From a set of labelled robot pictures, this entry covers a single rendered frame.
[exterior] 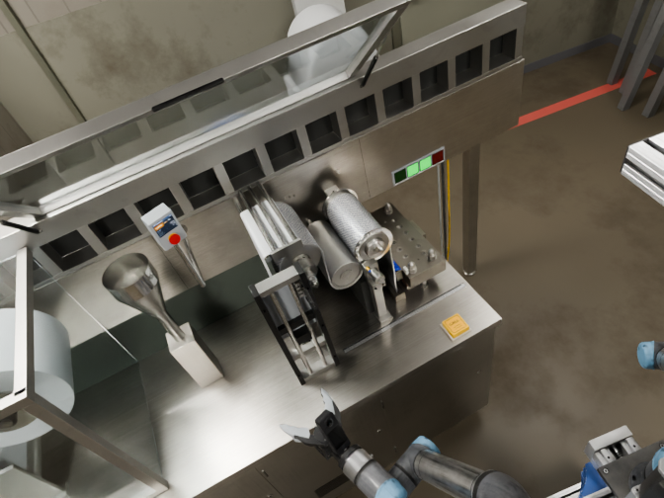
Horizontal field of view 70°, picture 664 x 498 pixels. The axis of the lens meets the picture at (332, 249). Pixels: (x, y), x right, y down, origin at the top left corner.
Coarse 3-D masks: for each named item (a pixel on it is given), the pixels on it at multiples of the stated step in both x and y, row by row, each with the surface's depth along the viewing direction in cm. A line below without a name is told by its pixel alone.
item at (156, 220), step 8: (160, 208) 121; (168, 208) 121; (144, 216) 121; (152, 216) 120; (160, 216) 119; (168, 216) 121; (152, 224) 119; (160, 224) 120; (168, 224) 122; (176, 224) 123; (152, 232) 120; (160, 232) 121; (168, 232) 123; (176, 232) 124; (184, 232) 126; (160, 240) 122; (168, 240) 124; (176, 240) 124; (168, 248) 125
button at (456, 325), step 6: (450, 318) 173; (456, 318) 172; (444, 324) 172; (450, 324) 171; (456, 324) 171; (462, 324) 170; (450, 330) 170; (456, 330) 169; (462, 330) 169; (456, 336) 170
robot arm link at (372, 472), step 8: (368, 464) 113; (376, 464) 114; (360, 472) 113; (368, 472) 112; (376, 472) 112; (384, 472) 112; (360, 480) 112; (368, 480) 111; (376, 480) 110; (384, 480) 110; (392, 480) 111; (360, 488) 113; (368, 488) 111; (376, 488) 110; (384, 488) 109; (392, 488) 109; (400, 488) 110; (368, 496) 111; (376, 496) 109; (384, 496) 108; (392, 496) 108; (400, 496) 108
